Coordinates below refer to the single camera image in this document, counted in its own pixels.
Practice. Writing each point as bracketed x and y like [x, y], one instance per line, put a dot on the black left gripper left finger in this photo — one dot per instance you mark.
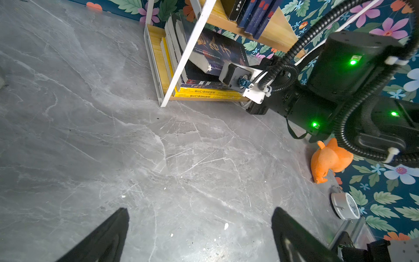
[105, 243]

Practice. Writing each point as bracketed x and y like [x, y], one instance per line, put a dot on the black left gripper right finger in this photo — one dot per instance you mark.
[294, 243]

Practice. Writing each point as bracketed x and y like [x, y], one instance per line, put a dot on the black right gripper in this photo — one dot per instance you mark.
[258, 109]

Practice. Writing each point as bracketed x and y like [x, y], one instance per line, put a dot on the black wolf cover book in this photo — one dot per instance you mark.
[202, 65]

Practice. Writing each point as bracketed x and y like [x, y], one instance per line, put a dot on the dark portrait book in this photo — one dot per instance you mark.
[212, 50]
[194, 78]

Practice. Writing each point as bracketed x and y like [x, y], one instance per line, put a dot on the blue book yellow label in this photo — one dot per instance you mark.
[246, 12]

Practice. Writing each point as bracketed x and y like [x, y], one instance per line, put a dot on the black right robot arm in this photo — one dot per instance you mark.
[337, 90]

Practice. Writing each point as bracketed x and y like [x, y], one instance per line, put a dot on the white alarm clock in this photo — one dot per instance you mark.
[344, 205]

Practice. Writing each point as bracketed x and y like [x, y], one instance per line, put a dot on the yellow book under shelf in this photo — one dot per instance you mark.
[209, 94]

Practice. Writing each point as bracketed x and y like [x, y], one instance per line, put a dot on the wooden white bookshelf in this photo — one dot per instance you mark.
[290, 20]

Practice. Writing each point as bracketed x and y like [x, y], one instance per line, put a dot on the orange gourd toy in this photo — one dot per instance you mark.
[329, 157]

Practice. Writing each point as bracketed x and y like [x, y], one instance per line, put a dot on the black book on shelf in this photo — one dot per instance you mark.
[235, 9]

